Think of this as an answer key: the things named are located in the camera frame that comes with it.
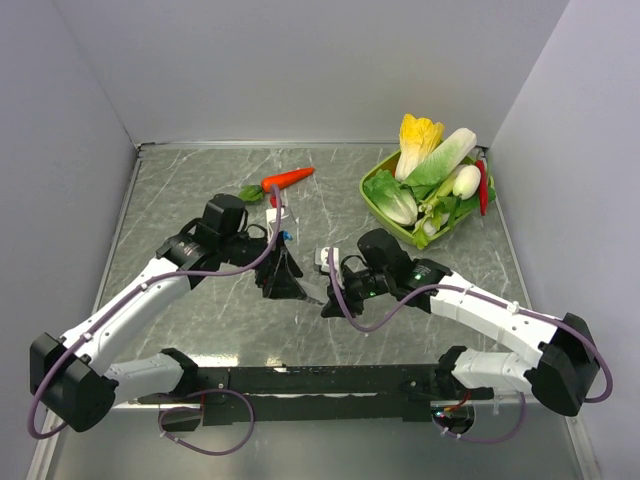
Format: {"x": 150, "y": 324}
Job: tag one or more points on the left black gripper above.
{"x": 285, "y": 284}

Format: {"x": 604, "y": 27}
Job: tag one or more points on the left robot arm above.
{"x": 76, "y": 376}

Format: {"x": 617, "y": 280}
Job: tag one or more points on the green plastic basket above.
{"x": 460, "y": 211}

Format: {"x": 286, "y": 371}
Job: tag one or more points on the green romaine lettuce toy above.
{"x": 443, "y": 160}

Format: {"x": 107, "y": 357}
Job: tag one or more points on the orange toy carrot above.
{"x": 255, "y": 193}

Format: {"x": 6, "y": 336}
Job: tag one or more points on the white radish toy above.
{"x": 467, "y": 182}

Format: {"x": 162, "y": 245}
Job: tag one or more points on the green celery stalk toy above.
{"x": 434, "y": 212}

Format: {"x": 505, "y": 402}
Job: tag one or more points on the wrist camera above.
{"x": 287, "y": 218}
{"x": 325, "y": 259}

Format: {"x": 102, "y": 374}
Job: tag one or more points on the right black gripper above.
{"x": 333, "y": 307}

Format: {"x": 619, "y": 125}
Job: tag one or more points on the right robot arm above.
{"x": 555, "y": 360}

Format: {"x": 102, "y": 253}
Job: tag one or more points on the red chili pepper toy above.
{"x": 483, "y": 187}

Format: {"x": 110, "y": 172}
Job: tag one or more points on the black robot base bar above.
{"x": 305, "y": 393}

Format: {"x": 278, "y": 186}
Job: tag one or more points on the yellow napa cabbage toy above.
{"x": 418, "y": 137}

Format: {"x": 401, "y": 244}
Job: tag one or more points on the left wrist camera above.
{"x": 287, "y": 218}

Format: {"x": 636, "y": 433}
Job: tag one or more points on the green leafy cabbage toy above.
{"x": 392, "y": 200}

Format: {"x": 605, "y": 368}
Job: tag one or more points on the white remote control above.
{"x": 313, "y": 293}

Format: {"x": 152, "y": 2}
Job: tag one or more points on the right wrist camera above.
{"x": 325, "y": 259}

